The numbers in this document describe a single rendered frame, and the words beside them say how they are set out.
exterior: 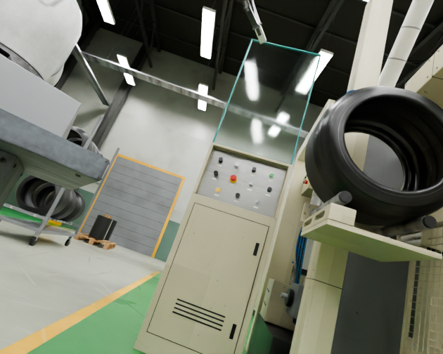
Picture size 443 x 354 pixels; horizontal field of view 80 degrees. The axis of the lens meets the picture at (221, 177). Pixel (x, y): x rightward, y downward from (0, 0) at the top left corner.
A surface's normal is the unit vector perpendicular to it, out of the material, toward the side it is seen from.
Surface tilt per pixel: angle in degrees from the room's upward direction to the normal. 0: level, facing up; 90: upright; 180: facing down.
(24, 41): 100
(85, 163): 90
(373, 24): 90
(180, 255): 90
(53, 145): 90
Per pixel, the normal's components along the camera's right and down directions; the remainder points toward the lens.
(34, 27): 0.74, 0.09
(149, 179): 0.11, -0.28
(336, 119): -0.20, -0.39
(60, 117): 0.57, -0.07
